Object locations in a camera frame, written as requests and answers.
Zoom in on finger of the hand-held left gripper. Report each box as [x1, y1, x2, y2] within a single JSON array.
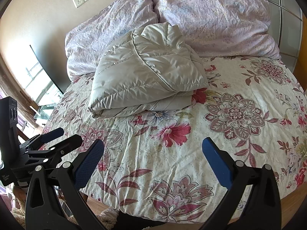
[[26, 134, 83, 170], [20, 128, 65, 150]]

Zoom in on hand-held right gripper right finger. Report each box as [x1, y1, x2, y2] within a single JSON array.
[[195, 137, 282, 230]]

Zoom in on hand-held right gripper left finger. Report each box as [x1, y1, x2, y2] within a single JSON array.
[[25, 139, 107, 230]]

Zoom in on white puffer jacket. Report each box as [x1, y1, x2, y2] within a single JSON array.
[[87, 21, 209, 119]]

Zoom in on floral bedspread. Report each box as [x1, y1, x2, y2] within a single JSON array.
[[41, 55, 307, 219]]

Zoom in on black television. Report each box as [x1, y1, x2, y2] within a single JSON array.
[[25, 44, 72, 107]]

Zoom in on lilac crinkled pillow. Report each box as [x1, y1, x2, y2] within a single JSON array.
[[65, 0, 160, 83], [152, 0, 282, 60]]

